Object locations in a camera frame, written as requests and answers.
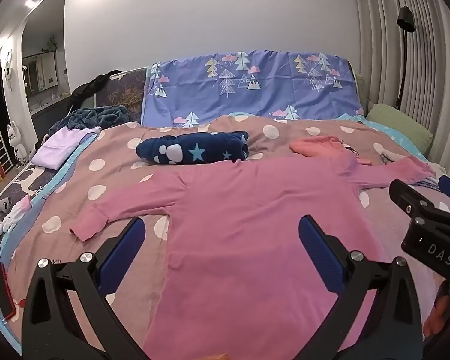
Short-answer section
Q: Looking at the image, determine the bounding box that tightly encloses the green pillow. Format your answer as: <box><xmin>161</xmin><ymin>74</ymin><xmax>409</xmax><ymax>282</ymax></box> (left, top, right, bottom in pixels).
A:
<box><xmin>365</xmin><ymin>104</ymin><xmax>434</xmax><ymax>155</ymax></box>

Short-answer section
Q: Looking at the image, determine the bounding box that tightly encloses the white bear figure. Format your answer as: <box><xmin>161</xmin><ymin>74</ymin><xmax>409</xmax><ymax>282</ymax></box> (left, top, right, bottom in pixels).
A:
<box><xmin>7</xmin><ymin>121</ymin><xmax>28</xmax><ymax>166</ymax></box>

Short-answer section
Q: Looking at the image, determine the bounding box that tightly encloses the arched wall mirror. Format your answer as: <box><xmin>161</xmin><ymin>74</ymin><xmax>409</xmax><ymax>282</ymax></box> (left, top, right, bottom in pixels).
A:
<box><xmin>18</xmin><ymin>0</ymin><xmax>73</xmax><ymax>115</ymax></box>

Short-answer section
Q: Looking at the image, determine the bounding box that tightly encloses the grey pleated curtain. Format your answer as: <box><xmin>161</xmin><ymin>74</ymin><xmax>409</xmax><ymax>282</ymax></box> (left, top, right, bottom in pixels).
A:
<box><xmin>354</xmin><ymin>0</ymin><xmax>450</xmax><ymax>166</ymax></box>

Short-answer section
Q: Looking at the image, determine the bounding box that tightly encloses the brown polka-dot blanket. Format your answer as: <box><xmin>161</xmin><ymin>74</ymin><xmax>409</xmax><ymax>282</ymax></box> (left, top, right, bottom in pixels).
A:
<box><xmin>5</xmin><ymin>114</ymin><xmax>450</xmax><ymax>360</ymax></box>

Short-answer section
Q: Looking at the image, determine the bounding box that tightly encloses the black garment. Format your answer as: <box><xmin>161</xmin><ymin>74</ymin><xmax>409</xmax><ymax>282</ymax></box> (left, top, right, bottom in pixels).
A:
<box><xmin>70</xmin><ymin>70</ymin><xmax>121</xmax><ymax>110</ymax></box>

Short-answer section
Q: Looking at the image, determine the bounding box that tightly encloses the pink long-sleeved garment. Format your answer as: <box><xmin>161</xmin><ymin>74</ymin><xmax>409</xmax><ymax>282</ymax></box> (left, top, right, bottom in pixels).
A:
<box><xmin>69</xmin><ymin>146</ymin><xmax>437</xmax><ymax>360</ymax></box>

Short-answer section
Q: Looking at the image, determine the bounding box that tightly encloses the white wall clock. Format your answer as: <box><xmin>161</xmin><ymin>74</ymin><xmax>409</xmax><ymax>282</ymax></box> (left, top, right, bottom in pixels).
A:
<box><xmin>2</xmin><ymin>50</ymin><xmax>16</xmax><ymax>91</ymax></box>

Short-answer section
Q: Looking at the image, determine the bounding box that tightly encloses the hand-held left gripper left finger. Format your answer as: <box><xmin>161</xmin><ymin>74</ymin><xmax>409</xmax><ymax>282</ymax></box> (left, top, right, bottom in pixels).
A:
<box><xmin>20</xmin><ymin>217</ymin><xmax>147</xmax><ymax>360</ymax></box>

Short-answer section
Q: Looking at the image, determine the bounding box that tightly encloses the folded navy star-print garment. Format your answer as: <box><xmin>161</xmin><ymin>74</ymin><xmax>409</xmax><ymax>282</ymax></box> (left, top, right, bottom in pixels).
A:
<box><xmin>136</xmin><ymin>130</ymin><xmax>250</xmax><ymax>165</ymax></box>

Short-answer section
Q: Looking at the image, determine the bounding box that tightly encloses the light blue deer-print sheet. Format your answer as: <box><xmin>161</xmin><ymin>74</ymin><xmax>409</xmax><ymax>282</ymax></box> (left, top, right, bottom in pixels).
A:
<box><xmin>0</xmin><ymin>135</ymin><xmax>98</xmax><ymax>346</ymax></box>

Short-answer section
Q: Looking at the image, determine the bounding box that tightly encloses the brown branch-print cover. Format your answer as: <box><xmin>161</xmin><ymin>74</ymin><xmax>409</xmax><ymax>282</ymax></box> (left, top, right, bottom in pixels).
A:
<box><xmin>107</xmin><ymin>68</ymin><xmax>148</xmax><ymax>125</ymax></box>

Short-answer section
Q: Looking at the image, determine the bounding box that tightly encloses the folded coral garment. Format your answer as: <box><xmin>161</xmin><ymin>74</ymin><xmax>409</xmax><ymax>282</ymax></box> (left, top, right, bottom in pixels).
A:
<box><xmin>289</xmin><ymin>136</ymin><xmax>373</xmax><ymax>166</ymax></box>

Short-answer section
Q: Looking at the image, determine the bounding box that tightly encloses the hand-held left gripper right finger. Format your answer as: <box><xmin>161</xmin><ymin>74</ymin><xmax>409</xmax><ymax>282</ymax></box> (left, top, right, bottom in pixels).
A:
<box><xmin>298</xmin><ymin>215</ymin><xmax>425</xmax><ymax>360</ymax></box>

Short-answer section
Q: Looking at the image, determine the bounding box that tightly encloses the black floor lamp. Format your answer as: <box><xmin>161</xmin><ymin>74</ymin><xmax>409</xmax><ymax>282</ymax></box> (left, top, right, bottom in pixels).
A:
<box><xmin>395</xmin><ymin>6</ymin><xmax>416</xmax><ymax>111</ymax></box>

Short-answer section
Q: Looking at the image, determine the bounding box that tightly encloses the person's right hand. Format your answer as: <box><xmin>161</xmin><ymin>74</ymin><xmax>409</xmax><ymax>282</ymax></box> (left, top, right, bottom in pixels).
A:
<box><xmin>422</xmin><ymin>280</ymin><xmax>450</xmax><ymax>341</ymax></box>

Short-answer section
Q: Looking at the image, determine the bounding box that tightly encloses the folded lavender cloth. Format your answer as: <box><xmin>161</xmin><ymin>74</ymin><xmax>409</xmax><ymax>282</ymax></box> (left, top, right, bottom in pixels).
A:
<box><xmin>31</xmin><ymin>126</ymin><xmax>102</xmax><ymax>170</ymax></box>

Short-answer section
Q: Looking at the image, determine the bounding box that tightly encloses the red phone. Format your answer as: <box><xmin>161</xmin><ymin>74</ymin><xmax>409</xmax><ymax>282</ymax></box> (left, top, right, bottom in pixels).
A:
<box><xmin>0</xmin><ymin>262</ymin><xmax>17</xmax><ymax>321</ymax></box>

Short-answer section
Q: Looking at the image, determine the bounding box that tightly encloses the dark teal fleece blanket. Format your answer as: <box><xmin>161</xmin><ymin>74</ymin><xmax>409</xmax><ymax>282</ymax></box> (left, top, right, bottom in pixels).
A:
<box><xmin>47</xmin><ymin>105</ymin><xmax>131</xmax><ymax>137</ymax></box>

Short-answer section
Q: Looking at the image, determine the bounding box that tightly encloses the white plush toy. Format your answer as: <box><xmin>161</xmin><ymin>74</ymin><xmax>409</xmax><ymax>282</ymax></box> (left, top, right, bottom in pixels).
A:
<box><xmin>0</xmin><ymin>195</ymin><xmax>32</xmax><ymax>235</ymax></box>

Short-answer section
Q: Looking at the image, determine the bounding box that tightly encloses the purple tree-print sheet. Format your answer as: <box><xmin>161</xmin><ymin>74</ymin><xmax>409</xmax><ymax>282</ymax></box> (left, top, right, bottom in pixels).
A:
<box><xmin>140</xmin><ymin>49</ymin><xmax>365</xmax><ymax>129</ymax></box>

